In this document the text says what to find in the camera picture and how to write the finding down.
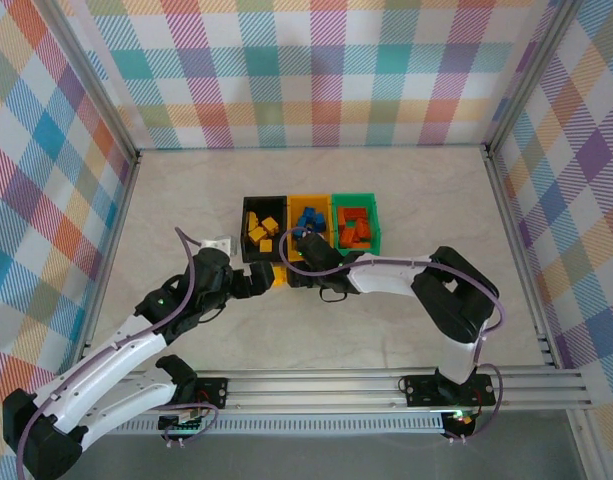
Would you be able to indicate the yellow lego brick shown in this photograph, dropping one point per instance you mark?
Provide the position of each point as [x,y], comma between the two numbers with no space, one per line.
[252,220]
[257,236]
[266,245]
[271,226]

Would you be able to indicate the small circuit board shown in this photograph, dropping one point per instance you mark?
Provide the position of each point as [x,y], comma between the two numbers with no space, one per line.
[186,419]
[458,417]

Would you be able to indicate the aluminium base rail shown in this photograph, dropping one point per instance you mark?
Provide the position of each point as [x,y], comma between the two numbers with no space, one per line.
[311,390]

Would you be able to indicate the yellow plastic bin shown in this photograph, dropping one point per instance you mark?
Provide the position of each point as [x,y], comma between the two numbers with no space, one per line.
[296,202]

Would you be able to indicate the orange lego brick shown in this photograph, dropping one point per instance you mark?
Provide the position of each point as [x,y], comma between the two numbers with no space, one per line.
[343,229]
[364,243]
[363,228]
[352,213]
[348,240]

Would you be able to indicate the plaid cloth backdrop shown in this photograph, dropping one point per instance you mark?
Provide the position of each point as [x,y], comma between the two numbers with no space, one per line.
[586,210]
[31,210]
[306,70]

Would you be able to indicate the aluminium side rail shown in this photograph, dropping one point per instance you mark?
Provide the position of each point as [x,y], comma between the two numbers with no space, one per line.
[108,240]
[516,240]

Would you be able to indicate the green plastic bin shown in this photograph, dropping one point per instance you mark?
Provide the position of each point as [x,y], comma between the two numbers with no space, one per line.
[356,199]

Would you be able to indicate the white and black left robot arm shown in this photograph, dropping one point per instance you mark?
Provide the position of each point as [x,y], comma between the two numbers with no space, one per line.
[106,357]

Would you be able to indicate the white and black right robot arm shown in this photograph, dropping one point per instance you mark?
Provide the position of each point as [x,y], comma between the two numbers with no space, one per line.
[451,300]

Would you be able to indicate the aluminium frame post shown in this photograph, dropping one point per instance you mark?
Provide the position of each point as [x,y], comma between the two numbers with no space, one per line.
[531,75]
[86,80]

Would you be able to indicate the black plastic bin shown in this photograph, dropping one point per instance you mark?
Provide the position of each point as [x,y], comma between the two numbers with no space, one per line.
[246,250]

